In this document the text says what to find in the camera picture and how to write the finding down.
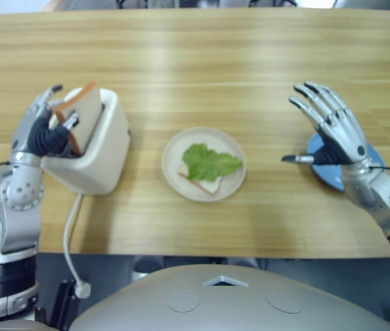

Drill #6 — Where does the blue plate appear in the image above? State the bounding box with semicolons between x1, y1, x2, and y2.
306;132;383;192

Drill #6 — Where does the white cord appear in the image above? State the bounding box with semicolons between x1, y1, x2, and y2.
63;193;92;299

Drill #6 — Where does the cream toaster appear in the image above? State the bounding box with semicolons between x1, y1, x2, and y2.
40;87;132;196

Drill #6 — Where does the robot body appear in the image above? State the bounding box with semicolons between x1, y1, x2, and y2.
68;264;390;331

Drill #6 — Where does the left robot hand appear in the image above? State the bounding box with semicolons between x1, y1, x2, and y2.
11;84;80;158

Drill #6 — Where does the bread slice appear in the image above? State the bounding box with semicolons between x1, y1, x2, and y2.
49;81;101;154
177;161;224;197

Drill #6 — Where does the cream plate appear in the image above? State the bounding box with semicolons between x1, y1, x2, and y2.
161;127;247;202

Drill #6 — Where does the green lettuce leaf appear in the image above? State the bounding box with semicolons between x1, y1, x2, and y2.
181;143;244;182

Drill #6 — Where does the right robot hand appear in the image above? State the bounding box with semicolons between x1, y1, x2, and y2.
281;81;370;167

